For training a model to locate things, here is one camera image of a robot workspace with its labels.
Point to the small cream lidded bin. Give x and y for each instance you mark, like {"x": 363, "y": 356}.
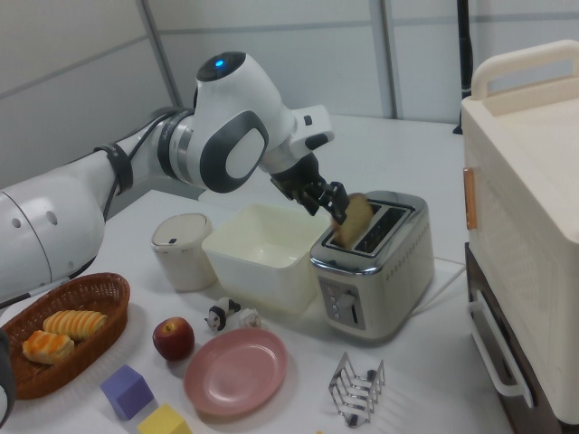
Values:
{"x": 181, "y": 267}

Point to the pink plate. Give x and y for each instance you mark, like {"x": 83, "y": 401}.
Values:
{"x": 235, "y": 373}

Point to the cream and brown toy cabinet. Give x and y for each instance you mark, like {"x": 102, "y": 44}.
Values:
{"x": 534, "y": 203}

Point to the slice of bread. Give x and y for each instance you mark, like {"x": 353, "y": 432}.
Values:
{"x": 357, "y": 221}

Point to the black pole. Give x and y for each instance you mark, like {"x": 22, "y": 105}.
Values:
{"x": 464, "y": 54}

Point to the small white figurine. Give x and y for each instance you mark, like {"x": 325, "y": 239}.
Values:
{"x": 250, "y": 318}

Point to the white grey Franka robot arm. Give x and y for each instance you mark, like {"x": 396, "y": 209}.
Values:
{"x": 240, "y": 90}

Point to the long striped bread roll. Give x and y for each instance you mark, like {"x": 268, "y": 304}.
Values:
{"x": 74, "y": 323}

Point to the brown wicker basket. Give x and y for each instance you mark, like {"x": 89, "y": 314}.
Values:
{"x": 104, "y": 312}

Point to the purple foam cube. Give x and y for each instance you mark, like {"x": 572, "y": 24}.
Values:
{"x": 129, "y": 393}

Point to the panda figurine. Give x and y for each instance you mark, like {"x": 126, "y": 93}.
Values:
{"x": 217, "y": 316}

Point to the metal toast rack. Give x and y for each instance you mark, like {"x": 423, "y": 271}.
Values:
{"x": 353, "y": 419}

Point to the yellow foam cube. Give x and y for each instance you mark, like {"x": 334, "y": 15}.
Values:
{"x": 163, "y": 422}

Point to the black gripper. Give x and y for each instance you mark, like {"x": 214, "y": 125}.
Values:
{"x": 298, "y": 178}

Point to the red apple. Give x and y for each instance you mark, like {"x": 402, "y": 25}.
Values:
{"x": 174, "y": 339}

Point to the cream and chrome toaster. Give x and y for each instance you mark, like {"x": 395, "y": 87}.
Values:
{"x": 398, "y": 294}

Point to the white rectangular plastic container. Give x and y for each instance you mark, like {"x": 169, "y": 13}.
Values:
{"x": 253, "y": 253}

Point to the square striped pastry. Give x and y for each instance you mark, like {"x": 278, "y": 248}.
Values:
{"x": 47, "y": 347}

